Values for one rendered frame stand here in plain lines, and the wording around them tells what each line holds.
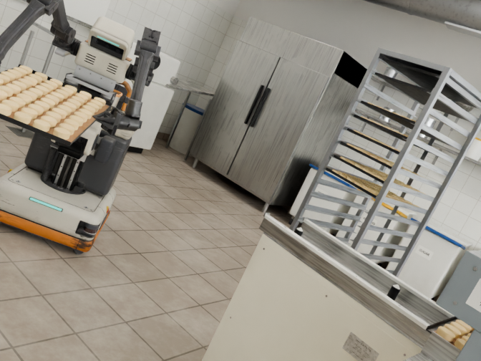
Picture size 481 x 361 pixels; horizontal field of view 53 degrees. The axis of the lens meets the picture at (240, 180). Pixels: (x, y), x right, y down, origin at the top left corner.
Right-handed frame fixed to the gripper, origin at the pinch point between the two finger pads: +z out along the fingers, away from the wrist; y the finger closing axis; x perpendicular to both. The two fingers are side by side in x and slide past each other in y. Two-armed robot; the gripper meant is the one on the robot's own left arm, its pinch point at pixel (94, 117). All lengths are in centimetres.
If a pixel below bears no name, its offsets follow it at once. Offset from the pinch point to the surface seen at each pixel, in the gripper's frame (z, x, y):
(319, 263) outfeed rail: -40, -91, 7
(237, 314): -38, -73, 43
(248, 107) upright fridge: -357, 201, 28
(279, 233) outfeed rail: -41, -71, 7
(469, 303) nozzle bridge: -18, -137, -18
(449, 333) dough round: -37, -136, -2
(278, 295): -38, -84, 26
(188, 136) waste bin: -390, 301, 114
